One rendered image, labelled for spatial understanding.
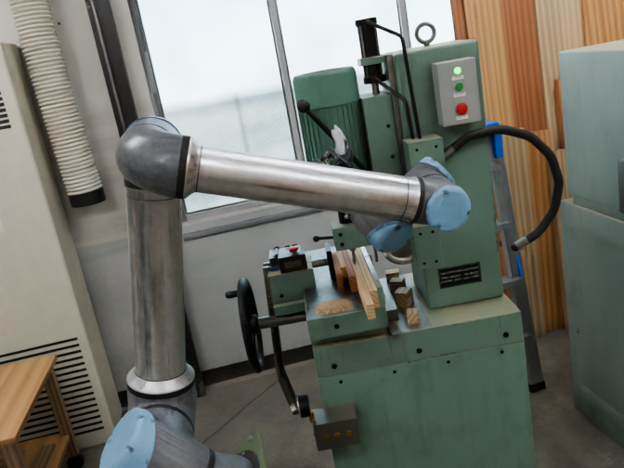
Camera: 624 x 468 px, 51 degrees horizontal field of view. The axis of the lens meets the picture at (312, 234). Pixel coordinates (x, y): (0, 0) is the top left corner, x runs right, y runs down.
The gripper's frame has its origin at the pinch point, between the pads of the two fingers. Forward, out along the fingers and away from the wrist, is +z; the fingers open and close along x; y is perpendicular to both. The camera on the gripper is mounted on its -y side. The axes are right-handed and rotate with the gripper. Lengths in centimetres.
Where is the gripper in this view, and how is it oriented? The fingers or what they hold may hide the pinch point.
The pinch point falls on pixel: (314, 148)
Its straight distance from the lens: 164.6
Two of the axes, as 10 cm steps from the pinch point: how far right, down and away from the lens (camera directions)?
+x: -7.1, 6.9, 1.5
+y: -5.0, -3.4, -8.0
